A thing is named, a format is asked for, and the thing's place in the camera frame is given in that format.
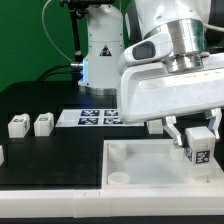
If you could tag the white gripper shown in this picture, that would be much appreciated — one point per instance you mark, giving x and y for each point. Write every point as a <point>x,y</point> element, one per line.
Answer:
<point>148,91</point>

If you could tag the white square tabletop part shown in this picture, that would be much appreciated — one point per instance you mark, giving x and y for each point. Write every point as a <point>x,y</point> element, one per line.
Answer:
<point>143,164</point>

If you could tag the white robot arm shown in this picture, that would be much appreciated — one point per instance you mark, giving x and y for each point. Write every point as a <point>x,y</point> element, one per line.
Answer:
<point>190,23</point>

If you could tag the white part at left edge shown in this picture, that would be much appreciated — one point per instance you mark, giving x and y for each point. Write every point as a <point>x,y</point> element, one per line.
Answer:
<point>1,155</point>

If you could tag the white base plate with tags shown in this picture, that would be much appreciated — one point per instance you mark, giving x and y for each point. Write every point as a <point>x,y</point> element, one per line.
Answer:
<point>89,118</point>

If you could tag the white L-shaped obstacle wall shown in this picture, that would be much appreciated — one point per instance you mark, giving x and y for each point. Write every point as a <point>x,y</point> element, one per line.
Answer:
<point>111,202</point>

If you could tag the black camera stand pole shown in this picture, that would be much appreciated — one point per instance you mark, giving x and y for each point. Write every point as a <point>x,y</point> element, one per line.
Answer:
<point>77,10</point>

